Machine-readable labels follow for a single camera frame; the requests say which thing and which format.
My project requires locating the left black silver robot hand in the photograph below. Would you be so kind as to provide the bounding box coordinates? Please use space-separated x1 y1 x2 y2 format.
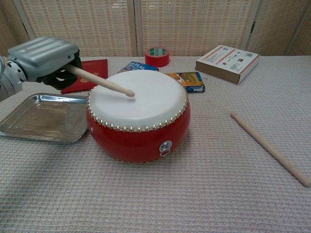
7 36 83 91

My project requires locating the wooden drumstick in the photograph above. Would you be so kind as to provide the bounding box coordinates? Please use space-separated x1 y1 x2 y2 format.
64 63 136 98
230 112 311 188

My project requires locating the stainless steel tray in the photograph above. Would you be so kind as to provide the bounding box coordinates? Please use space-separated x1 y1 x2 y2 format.
0 93 89 144

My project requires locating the red drum with white head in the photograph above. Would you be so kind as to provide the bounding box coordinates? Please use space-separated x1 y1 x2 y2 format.
86 69 191 163

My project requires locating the red certificate booklet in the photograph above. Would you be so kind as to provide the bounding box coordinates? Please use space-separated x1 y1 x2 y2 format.
60 59 108 95

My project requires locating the bamboo folding screen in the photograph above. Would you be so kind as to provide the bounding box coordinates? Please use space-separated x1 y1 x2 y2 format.
0 0 311 58

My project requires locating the blue snack packet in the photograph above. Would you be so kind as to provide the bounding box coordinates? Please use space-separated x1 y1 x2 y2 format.
119 61 160 73

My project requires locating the red tape roll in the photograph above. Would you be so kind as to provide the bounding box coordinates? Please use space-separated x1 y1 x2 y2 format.
144 46 171 68

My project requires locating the yellow blue biscuit packet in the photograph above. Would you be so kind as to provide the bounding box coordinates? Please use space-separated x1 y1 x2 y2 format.
167 71 207 93

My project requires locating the white orange cardboard box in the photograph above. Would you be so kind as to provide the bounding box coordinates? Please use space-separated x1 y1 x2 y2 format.
195 44 261 85

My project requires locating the white woven tablecloth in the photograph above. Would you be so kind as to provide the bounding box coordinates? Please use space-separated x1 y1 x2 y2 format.
0 55 311 233

